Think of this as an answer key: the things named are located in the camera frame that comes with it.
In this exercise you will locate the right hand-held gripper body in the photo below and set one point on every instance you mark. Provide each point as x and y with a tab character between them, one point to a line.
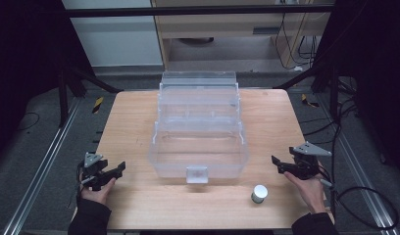
306	161

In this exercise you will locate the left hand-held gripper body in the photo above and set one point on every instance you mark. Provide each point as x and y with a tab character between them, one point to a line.
94	169

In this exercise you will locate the clear plastic storage box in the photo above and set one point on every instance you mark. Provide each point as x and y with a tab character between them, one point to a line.
198	153

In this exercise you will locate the person's left hand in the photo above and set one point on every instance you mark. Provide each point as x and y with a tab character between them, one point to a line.
97	194

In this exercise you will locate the person's right hand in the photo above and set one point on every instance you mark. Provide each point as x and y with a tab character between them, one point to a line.
308	192

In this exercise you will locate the yellow black striped tape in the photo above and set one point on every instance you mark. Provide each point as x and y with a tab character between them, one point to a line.
97	104
307	101

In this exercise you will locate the black metal stand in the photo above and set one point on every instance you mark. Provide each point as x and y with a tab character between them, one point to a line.
333	94
62	94

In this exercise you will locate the black curtain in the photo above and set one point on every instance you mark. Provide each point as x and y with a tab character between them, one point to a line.
377	71
21	65

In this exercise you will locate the white cabinet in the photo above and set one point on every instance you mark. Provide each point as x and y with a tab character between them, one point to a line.
116	39

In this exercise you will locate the light wooden desk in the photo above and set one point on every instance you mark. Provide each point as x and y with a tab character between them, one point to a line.
227	24

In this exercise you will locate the black metal crossbar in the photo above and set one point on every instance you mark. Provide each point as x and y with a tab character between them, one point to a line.
188	11

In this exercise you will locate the aluminium floor rail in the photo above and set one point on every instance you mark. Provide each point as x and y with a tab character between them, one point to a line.
361	182
41	166

